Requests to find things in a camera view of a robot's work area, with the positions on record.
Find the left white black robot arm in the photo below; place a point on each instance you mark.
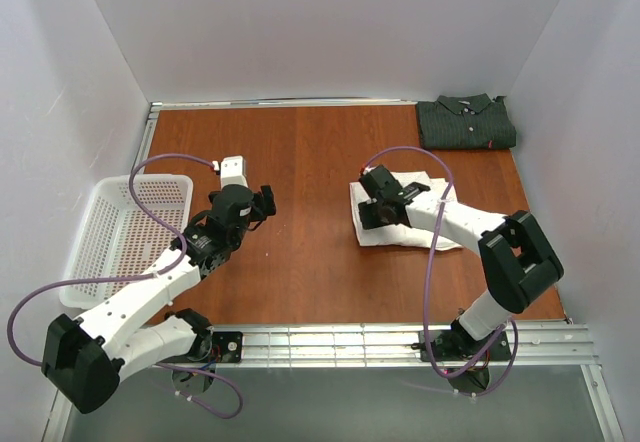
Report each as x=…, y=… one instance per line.
x=87, y=357

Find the dark green shirt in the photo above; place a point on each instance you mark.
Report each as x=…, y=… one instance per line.
x=465, y=123

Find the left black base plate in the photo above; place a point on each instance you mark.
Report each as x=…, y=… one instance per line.
x=223, y=347

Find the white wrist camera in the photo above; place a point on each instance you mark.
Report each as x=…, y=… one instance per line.
x=366, y=169
x=231, y=171

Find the white plastic basket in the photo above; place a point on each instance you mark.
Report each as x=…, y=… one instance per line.
x=118, y=239

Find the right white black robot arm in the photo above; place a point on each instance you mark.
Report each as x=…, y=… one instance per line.
x=519, y=264

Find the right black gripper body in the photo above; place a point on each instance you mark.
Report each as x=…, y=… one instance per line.
x=373, y=188

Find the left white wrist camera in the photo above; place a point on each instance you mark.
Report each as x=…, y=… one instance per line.
x=231, y=171

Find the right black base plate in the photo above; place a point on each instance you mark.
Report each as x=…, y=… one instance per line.
x=448, y=346

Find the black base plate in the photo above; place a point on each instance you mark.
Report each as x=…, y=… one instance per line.
x=448, y=346
x=223, y=347

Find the aluminium table frame rail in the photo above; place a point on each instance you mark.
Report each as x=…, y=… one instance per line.
x=336, y=346

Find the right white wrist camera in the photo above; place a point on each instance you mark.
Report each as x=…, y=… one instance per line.
x=366, y=169

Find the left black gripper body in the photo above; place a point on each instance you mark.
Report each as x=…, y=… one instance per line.
x=267, y=201

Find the white long sleeve shirt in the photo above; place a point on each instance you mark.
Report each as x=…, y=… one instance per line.
x=398, y=235

